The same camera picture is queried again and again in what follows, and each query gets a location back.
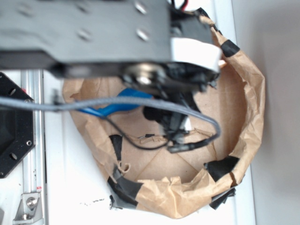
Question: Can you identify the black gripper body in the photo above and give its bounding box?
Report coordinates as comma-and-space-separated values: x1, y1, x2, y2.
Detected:
121, 63, 220, 144

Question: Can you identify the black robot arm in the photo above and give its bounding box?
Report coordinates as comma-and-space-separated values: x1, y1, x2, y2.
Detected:
0, 0, 222, 108

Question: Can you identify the blue plastic bottle toy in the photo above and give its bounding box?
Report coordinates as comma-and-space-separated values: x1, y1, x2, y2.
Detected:
78, 88, 153, 118

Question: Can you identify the brown paper lined bin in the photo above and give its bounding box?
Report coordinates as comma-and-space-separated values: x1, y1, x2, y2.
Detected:
70, 9, 265, 219

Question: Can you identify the thin black wire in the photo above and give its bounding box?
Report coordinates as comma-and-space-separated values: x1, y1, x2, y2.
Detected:
103, 116, 172, 150

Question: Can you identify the aluminium extrusion rail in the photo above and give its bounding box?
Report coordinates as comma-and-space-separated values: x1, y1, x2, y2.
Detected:
21, 70, 48, 225

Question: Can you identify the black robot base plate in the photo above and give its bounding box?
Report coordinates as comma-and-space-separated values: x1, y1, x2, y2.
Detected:
0, 72, 36, 179

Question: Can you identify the grey braided cable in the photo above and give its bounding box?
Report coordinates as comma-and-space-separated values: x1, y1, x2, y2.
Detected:
0, 96, 221, 154

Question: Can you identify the metal corner bracket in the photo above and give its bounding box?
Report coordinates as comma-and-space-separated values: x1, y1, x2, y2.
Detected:
13, 192, 45, 225

